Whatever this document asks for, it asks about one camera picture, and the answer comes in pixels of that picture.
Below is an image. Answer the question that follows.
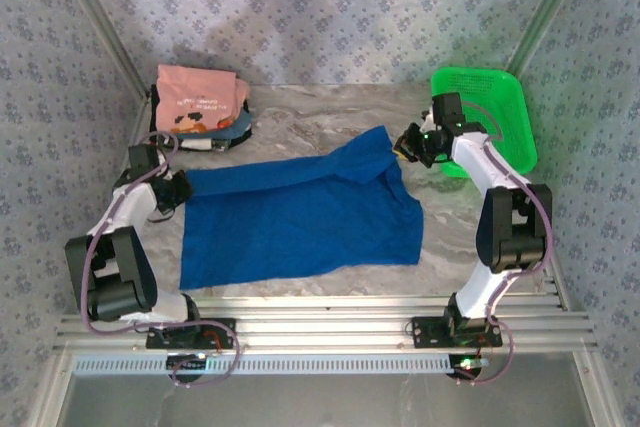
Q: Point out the blue printed t-shirt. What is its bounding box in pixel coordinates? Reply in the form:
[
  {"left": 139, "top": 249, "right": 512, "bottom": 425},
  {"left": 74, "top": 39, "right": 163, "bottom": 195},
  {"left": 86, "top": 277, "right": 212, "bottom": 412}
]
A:
[{"left": 178, "top": 125, "right": 426, "bottom": 291}]

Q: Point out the stack of folded clothes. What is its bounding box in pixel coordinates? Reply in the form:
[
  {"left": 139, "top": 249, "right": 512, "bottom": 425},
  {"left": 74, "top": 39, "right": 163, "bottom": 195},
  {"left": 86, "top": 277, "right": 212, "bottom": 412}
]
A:
[{"left": 148, "top": 84, "right": 254, "bottom": 152}]

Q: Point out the white folded t-shirt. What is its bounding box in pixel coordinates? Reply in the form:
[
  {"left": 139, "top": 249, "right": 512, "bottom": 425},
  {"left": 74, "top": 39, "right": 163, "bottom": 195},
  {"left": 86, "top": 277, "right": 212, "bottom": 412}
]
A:
[{"left": 164, "top": 134, "right": 214, "bottom": 152}]

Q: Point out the green plastic basket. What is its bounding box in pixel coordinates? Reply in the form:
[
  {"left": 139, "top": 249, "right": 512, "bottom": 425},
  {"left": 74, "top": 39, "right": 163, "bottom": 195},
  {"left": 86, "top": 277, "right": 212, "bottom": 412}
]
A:
[{"left": 430, "top": 66, "right": 539, "bottom": 180}]

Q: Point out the grey-blue folded t-shirt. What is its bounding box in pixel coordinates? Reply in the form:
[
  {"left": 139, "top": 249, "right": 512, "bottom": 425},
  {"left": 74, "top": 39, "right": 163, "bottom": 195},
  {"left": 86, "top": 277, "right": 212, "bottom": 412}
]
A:
[{"left": 207, "top": 105, "right": 254, "bottom": 141}]

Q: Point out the pink folded t-shirt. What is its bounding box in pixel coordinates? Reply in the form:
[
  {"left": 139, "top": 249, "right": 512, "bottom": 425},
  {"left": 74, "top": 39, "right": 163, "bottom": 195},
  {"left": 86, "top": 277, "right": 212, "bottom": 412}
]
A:
[{"left": 156, "top": 64, "right": 251, "bottom": 135}]

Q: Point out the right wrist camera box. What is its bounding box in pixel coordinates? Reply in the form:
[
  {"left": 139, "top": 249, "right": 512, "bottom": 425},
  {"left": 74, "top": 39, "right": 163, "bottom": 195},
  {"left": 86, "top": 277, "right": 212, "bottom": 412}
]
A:
[{"left": 422, "top": 92, "right": 465, "bottom": 133}]

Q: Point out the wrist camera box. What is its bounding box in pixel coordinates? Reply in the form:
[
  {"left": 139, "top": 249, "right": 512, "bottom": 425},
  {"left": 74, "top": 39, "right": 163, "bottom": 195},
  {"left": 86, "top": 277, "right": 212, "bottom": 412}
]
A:
[
  {"left": 422, "top": 92, "right": 465, "bottom": 133},
  {"left": 128, "top": 143, "right": 162, "bottom": 172}
]

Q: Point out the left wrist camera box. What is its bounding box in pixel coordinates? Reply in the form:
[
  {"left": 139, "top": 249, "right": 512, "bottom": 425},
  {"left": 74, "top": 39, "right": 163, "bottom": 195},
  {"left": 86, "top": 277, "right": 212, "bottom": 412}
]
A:
[{"left": 128, "top": 143, "right": 162, "bottom": 172}]

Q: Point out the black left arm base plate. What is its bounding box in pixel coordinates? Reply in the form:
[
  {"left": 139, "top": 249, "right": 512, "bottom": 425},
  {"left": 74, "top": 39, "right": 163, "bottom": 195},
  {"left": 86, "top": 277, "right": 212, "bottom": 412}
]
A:
[{"left": 145, "top": 317, "right": 238, "bottom": 351}]

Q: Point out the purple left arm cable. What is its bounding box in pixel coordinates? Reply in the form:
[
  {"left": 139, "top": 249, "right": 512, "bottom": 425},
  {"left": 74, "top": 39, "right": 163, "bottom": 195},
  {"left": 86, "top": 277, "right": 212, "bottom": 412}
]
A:
[{"left": 79, "top": 131, "right": 242, "bottom": 389}]

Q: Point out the aluminium frame post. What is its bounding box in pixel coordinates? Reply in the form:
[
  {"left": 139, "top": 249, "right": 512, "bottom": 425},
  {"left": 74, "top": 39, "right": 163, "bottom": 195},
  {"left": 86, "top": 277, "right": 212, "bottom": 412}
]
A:
[
  {"left": 504, "top": 0, "right": 597, "bottom": 82},
  {"left": 48, "top": 0, "right": 152, "bottom": 104}
]

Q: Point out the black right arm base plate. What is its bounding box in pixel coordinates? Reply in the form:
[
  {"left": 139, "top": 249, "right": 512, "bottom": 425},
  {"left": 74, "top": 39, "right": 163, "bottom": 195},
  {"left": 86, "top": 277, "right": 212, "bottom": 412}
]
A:
[{"left": 410, "top": 315, "right": 504, "bottom": 349}]

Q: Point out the aluminium mounting rail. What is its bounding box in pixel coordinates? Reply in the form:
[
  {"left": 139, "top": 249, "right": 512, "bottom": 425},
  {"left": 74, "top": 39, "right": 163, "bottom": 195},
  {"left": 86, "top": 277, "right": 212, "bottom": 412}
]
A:
[{"left": 52, "top": 294, "right": 599, "bottom": 354}]

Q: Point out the grey slotted cable duct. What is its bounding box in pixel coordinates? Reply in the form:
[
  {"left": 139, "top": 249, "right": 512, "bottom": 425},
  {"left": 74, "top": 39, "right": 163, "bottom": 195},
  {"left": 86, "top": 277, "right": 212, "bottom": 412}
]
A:
[{"left": 72, "top": 354, "right": 490, "bottom": 377}]

